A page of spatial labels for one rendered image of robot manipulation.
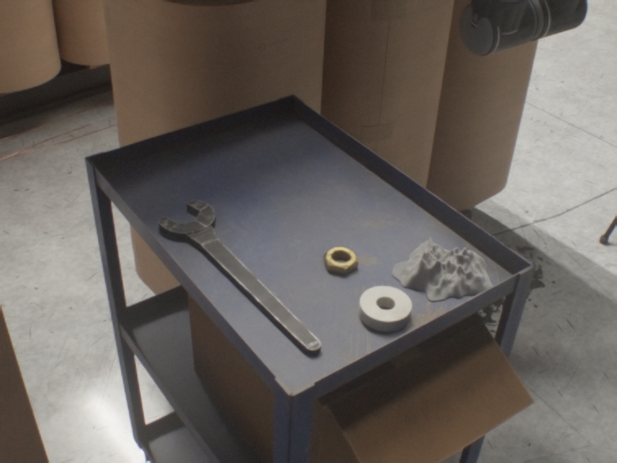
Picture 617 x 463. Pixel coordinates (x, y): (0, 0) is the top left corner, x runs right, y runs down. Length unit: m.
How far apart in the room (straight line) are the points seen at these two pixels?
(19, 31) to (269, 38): 1.72
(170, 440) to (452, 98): 1.22
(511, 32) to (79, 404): 1.43
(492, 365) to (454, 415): 0.11
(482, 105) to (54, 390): 1.46
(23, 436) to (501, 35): 1.14
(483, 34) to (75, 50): 2.15
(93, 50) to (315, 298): 2.39
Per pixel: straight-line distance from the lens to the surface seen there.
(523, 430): 2.12
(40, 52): 3.19
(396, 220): 1.23
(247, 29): 1.51
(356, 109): 1.88
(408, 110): 1.97
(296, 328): 1.01
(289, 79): 1.63
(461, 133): 2.28
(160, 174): 1.32
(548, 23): 1.63
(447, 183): 2.37
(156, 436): 1.86
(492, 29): 1.54
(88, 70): 3.51
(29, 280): 2.53
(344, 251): 1.13
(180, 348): 1.51
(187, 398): 1.42
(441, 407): 1.07
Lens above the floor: 1.60
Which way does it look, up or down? 37 degrees down
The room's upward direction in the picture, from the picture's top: 3 degrees clockwise
